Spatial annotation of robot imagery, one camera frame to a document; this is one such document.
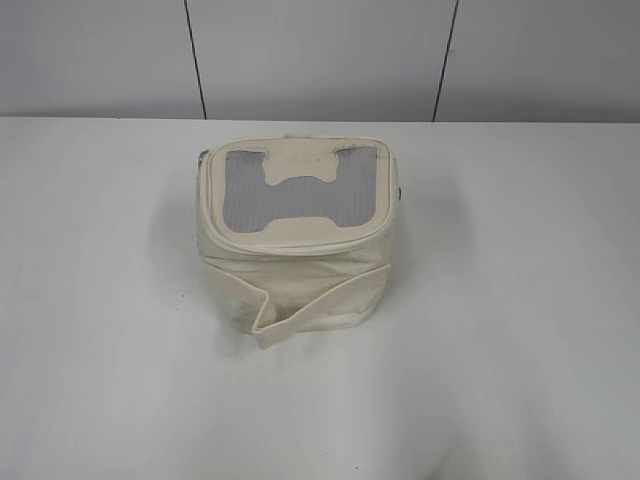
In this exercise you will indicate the cream zippered bag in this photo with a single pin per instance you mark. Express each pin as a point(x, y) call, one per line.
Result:
point(295, 233)

